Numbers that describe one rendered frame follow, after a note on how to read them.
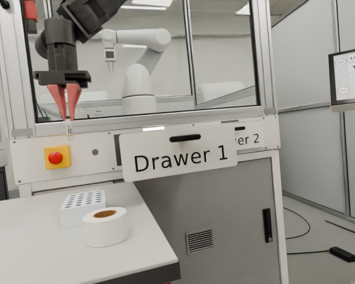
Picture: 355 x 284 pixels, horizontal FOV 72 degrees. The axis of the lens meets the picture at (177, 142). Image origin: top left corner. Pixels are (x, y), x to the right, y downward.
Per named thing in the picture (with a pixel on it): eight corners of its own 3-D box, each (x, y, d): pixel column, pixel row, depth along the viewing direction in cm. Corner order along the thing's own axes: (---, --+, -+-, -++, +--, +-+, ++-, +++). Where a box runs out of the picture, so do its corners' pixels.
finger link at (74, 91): (50, 123, 55) (47, 80, 54) (84, 121, 56) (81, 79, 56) (41, 122, 48) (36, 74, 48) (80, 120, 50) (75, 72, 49)
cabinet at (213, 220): (297, 322, 112) (284, 147, 107) (48, 417, 83) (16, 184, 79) (211, 238, 203) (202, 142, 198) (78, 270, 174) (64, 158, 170)
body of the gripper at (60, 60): (43, 86, 54) (39, 52, 53) (92, 85, 56) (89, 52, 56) (32, 80, 48) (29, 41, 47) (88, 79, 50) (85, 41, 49)
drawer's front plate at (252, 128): (265, 146, 103) (263, 120, 102) (200, 155, 95) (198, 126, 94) (262, 146, 105) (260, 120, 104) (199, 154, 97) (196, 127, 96)
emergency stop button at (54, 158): (62, 163, 76) (61, 150, 76) (48, 165, 75) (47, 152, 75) (64, 162, 79) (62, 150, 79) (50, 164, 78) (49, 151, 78)
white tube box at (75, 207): (107, 220, 49) (105, 202, 49) (61, 229, 46) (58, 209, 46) (106, 204, 61) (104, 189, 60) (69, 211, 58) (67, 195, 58)
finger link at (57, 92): (57, 122, 55) (53, 80, 54) (91, 120, 57) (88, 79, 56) (49, 121, 48) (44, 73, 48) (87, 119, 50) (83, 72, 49)
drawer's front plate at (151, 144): (238, 165, 64) (234, 123, 63) (124, 182, 56) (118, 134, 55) (234, 164, 65) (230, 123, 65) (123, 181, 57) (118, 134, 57)
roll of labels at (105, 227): (76, 242, 40) (73, 218, 40) (111, 226, 46) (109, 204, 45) (103, 251, 36) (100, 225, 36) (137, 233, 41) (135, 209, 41)
